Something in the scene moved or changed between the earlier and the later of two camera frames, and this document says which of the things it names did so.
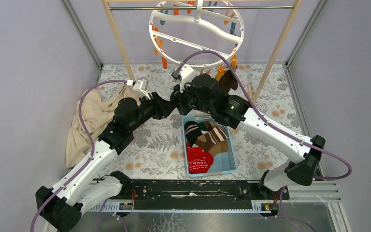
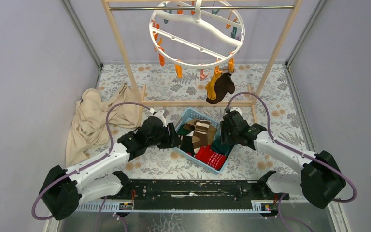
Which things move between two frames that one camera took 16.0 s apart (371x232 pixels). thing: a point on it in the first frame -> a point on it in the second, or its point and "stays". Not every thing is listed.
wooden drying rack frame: (296, 7) stays
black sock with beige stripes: (192, 132) -> (186, 144)
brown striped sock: (214, 142) -> (200, 136)
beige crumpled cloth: (98, 110) stays
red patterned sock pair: (199, 161) -> (214, 159)
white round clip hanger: (197, 34) stays
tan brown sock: (209, 125) -> (190, 124)
